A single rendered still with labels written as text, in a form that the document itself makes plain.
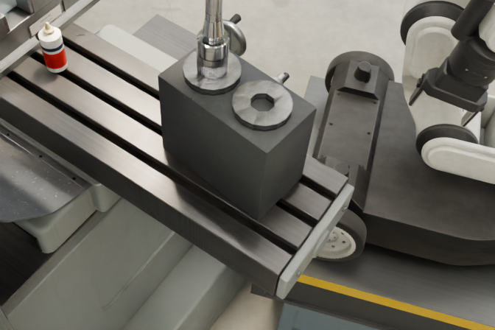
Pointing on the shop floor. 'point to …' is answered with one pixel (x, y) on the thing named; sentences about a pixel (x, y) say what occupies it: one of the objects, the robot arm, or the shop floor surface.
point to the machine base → (189, 295)
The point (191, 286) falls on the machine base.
